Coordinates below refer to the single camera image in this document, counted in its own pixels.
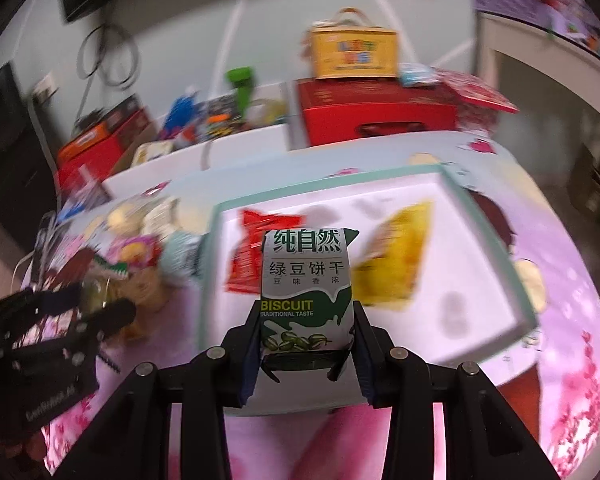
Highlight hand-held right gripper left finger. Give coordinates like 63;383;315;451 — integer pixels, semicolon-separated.
54;302;266;480

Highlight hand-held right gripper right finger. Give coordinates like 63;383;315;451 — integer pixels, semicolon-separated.
350;302;556;480

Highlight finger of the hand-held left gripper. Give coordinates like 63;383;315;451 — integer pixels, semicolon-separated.
27;282;88;313
75;297;138;341

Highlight pale yellow clear packet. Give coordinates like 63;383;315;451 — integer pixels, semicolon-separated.
79;276;133;343

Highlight green white cookie packet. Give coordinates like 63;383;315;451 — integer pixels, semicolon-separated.
259;227;361;361

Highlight cream bun clear packet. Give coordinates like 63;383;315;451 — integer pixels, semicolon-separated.
105;199;148;237

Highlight red snack packet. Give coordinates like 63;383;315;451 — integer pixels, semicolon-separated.
225;208;303;295

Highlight yellow snack packet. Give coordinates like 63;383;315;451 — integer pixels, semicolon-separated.
352;200;433;307

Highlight white bun packet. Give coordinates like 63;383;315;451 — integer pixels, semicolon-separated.
142;195;182;237

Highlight white tray with teal rim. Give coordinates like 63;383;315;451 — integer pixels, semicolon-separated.
197;162;540;418

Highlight brown snack packet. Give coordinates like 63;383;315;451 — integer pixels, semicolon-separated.
124;265;172;312

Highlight dark green snack packet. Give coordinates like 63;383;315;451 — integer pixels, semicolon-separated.
91;254;130;280

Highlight pink snack packet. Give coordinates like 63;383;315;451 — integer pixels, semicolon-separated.
109;236;157;267

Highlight light blue snack packet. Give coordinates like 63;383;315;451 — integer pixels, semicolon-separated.
159;231;203;287

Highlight blue white tissue pack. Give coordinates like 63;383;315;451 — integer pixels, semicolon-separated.
55;187;114;222

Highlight red carton with black side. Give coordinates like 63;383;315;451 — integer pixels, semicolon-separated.
56;110;159;188

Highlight black cabinet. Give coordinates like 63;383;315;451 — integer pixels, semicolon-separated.
0;62;62;233

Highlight cardboard box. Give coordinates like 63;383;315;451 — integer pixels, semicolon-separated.
114;137;147;173

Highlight orange box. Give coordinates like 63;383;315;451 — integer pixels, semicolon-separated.
60;122;114;159

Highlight yellow green printed box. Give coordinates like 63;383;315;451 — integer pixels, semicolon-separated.
132;141;175;164

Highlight cartoon printed blanket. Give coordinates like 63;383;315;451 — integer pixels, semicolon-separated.
20;132;600;480

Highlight black box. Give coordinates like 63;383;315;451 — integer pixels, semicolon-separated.
100;96;149;131

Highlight white storage box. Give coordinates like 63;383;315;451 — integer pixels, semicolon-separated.
102;82;301;200

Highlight blue bead bottle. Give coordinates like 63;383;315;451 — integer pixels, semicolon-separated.
162;87;202;137

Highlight large red box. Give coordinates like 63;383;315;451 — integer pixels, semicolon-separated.
296;79;462;150

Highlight green dumbbell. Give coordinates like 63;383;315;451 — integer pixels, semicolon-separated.
226;67;257;114

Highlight small light blue packet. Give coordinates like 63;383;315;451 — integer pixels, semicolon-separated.
399;62;439;87

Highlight red patterned flat packet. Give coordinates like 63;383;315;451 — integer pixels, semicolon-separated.
437;71;519;114

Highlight white cable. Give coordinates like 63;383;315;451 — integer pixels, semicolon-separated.
11;251;42;287

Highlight wall socket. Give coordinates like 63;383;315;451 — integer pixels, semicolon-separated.
32;74;60;104

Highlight black cables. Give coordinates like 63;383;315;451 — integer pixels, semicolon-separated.
76;22;142;89

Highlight yellow gift box with handle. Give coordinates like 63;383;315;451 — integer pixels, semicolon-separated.
305;7;399;81

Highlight white furniture frame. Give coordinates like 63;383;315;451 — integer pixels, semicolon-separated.
475;10;600;171

